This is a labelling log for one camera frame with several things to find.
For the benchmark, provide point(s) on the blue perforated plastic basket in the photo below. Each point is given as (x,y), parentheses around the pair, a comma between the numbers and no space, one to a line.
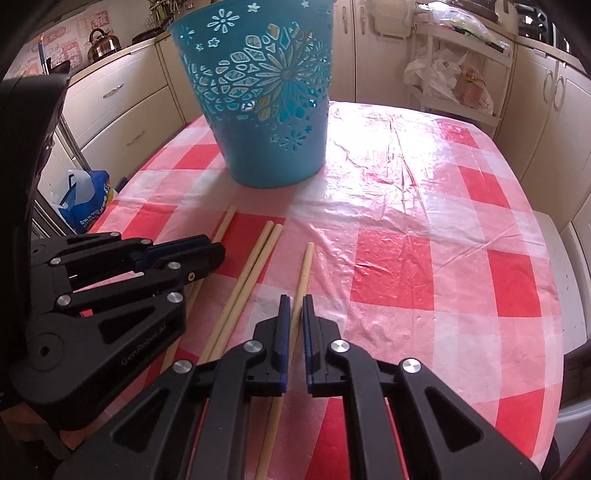
(277,157)

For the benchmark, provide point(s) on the pink plastic bag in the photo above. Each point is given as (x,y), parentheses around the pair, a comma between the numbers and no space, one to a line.
(473,85)

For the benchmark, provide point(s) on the white plastic bag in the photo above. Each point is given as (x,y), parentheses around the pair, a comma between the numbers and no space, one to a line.
(431,74)

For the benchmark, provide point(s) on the wooden chopstick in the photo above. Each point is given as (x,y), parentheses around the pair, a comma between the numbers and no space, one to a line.
(305,267)
(264,267)
(251,263)
(226,221)

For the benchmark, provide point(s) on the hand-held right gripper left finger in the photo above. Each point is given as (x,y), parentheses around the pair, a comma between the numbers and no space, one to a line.
(286,341)

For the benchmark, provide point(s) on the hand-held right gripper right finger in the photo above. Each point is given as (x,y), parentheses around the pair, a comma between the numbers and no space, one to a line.
(308,350)

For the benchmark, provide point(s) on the blue printed bag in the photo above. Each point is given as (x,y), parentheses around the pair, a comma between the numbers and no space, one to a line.
(85,198)

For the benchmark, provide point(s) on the clear plastic bag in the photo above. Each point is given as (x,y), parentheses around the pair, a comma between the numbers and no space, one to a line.
(455,21)

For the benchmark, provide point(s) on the red checkered plastic tablecloth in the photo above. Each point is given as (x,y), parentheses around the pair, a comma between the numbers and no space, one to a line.
(415,207)

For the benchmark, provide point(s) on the wall spice rack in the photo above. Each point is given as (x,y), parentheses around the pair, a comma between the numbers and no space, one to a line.
(171,8)

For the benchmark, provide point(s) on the black gas stove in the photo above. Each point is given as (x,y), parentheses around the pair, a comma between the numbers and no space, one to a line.
(147,33)

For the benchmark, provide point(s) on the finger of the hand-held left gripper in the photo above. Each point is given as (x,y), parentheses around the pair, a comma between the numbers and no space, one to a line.
(180,247)
(198,265)

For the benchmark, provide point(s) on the steel kettle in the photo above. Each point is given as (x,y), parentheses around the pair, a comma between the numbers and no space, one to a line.
(102,46)

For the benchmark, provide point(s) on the white rolling cart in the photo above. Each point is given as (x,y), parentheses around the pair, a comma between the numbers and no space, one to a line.
(461,50)

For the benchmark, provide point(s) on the cream drawer cabinet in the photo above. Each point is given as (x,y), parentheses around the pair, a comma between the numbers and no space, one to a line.
(120,106)

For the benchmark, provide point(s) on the white stool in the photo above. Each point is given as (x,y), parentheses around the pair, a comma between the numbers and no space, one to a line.
(568,277)

